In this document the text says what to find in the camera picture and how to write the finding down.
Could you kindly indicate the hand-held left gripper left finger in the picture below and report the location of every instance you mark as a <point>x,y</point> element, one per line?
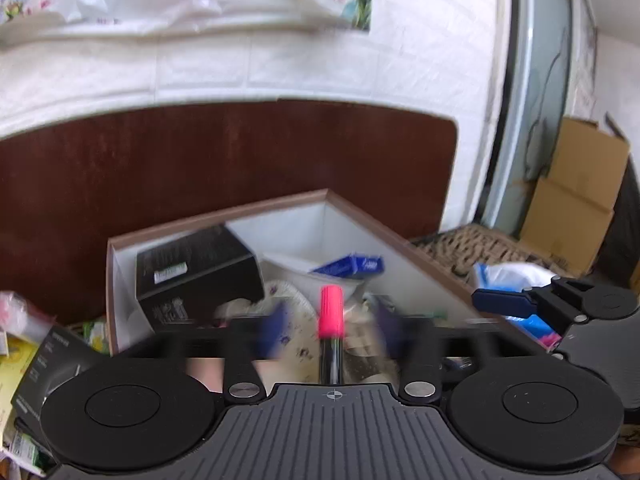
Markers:
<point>272,332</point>

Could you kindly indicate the black charger box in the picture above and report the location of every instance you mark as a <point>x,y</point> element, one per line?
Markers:
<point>55,365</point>

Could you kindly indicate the tape roll in clear bag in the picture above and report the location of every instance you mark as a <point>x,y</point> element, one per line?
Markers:
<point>20,310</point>

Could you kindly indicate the black marker pink cap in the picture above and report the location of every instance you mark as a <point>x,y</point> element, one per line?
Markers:
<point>330,310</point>

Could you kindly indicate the blue packet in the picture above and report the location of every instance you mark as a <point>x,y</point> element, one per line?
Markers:
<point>350,265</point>

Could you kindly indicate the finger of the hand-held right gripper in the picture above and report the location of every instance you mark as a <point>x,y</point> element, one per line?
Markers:
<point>500,301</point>

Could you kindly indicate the white yellow barcode box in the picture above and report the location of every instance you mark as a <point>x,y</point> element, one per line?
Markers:
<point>15,365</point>

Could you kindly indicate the flattened cardboard box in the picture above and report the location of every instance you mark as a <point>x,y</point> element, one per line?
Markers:
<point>575,200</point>

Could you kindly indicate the brown cardboard box white inside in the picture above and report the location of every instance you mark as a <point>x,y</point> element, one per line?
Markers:
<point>280,230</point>

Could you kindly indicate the brown wooden headboard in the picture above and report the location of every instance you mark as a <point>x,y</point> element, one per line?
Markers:
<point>200,160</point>

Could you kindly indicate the grey sliding door frame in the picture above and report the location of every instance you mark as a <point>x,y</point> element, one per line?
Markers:
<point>530,60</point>

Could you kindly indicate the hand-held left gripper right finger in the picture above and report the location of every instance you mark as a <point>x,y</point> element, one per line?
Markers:
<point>387,332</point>

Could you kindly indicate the long black box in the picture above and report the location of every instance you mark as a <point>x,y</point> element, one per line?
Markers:
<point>200,270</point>

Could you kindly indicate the white blue plastic bag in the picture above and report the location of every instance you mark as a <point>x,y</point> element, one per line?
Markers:
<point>510,272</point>

